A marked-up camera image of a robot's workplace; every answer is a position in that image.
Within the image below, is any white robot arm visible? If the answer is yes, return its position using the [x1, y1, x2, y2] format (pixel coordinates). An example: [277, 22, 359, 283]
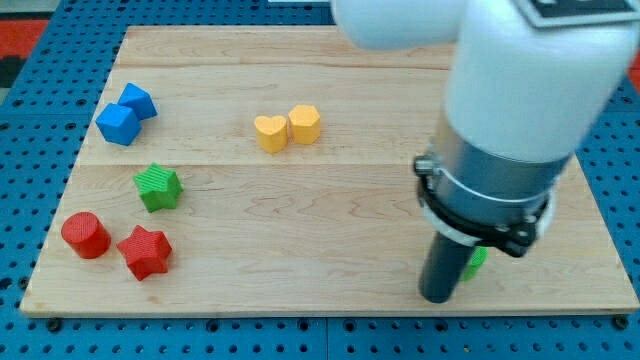
[331, 0, 639, 260]

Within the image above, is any green star block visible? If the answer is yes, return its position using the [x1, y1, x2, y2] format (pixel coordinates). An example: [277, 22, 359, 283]
[133, 163, 183, 213]

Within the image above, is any green circle block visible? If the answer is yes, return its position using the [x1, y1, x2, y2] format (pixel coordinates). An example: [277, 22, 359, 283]
[461, 246, 488, 281]

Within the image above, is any red star block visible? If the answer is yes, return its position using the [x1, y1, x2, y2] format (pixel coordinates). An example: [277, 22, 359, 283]
[116, 225, 172, 281]

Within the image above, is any yellow hexagon block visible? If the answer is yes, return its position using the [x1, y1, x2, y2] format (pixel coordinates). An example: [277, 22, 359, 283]
[289, 104, 321, 145]

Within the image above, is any yellow heart block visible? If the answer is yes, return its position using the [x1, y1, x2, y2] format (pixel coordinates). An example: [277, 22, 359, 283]
[254, 115, 289, 154]

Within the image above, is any wooden board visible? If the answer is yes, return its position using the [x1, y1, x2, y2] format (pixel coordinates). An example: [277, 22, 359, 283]
[20, 26, 639, 318]

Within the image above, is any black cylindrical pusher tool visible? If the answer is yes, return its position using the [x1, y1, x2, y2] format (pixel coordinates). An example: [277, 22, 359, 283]
[419, 232, 475, 303]

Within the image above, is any blue cube block rear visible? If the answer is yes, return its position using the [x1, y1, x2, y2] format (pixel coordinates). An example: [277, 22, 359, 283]
[117, 83, 157, 120]

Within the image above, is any blue cube block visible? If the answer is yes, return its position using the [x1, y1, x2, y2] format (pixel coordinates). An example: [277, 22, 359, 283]
[96, 103, 142, 146]
[117, 83, 157, 120]

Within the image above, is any blue cube block front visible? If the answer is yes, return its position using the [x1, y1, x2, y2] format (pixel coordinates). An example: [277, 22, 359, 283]
[96, 103, 142, 146]

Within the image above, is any red cylinder block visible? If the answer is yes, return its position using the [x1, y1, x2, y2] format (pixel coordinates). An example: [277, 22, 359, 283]
[61, 212, 111, 259]

